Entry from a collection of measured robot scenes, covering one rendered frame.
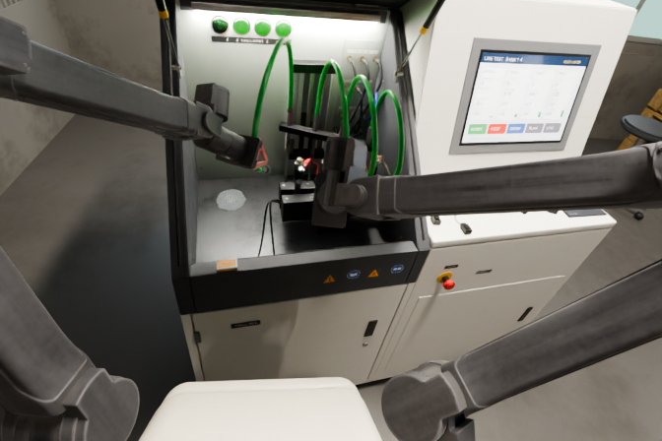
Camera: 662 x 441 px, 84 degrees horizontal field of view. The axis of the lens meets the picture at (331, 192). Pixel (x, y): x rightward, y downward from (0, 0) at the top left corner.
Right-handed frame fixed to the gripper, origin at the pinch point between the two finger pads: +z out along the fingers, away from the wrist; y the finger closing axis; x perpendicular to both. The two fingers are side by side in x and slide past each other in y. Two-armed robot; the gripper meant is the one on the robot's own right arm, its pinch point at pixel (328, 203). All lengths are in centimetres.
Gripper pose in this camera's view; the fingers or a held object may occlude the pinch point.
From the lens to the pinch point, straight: 79.2
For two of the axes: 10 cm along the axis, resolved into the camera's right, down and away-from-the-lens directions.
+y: 1.2, -9.9, 0.9
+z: -0.6, 0.9, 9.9
